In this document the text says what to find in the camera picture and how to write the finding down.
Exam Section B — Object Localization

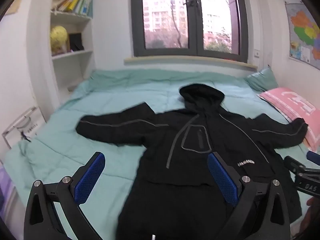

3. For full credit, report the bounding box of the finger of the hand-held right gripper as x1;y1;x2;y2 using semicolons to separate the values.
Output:
306;150;320;165
284;156;308;178

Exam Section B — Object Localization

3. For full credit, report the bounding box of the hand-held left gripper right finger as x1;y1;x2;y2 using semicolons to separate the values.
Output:
207;151;291;240

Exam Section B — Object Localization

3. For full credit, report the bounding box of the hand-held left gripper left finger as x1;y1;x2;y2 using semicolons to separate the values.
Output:
23;151;106;240

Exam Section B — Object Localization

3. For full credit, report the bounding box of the black hooded jacket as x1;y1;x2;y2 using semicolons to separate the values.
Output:
76;82;308;240

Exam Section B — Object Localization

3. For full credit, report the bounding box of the person's right hand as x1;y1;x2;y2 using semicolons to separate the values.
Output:
299;197;320;239

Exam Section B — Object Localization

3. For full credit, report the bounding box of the pink pillow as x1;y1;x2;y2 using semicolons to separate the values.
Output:
257;87;320;152

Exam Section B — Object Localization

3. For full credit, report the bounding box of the teal quilt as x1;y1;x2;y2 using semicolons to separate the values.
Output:
4;69;320;240

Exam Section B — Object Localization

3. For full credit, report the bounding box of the purple cloth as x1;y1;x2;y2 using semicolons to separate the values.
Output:
0;164;16;230

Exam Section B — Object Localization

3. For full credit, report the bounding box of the white folding rack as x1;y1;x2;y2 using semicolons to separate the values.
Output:
1;106;47;150

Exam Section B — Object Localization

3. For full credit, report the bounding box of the teal pillow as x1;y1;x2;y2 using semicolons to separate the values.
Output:
244;67;278;92

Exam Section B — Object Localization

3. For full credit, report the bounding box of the white bookshelf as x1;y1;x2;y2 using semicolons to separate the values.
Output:
49;0;97;92

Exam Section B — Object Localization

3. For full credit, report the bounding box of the wooden windowsill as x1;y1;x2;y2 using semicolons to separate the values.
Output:
124;56;258;71

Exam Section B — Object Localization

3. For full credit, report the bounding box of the black box on shelf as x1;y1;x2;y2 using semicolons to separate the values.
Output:
68;32;85;52

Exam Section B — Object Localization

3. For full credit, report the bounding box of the yellow ball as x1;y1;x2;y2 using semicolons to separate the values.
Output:
50;26;69;55

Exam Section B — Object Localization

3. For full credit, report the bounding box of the dark framed window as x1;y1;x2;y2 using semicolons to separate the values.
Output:
130;0;249;63

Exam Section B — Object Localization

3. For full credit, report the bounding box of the row of books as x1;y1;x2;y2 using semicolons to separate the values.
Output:
51;0;93;15

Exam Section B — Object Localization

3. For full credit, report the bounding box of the colourful wall map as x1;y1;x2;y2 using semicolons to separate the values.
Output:
284;1;320;70

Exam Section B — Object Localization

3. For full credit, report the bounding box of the tan wall board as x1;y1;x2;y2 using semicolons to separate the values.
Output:
4;0;26;15

